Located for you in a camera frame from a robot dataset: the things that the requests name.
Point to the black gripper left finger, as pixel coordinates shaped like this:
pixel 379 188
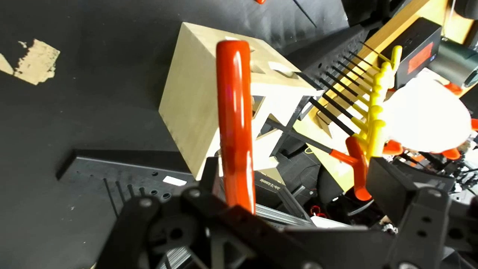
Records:
pixel 164 233

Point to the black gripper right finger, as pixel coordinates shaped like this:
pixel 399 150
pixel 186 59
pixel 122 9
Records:
pixel 397 198

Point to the wooden shape sorter cube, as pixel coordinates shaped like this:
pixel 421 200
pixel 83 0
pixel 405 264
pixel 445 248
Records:
pixel 194 98

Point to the small rectangular box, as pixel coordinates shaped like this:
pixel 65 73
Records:
pixel 418 52

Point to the dark green mug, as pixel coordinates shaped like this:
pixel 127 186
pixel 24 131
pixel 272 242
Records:
pixel 455 61

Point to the black hex key stand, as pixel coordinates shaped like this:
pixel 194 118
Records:
pixel 328 59

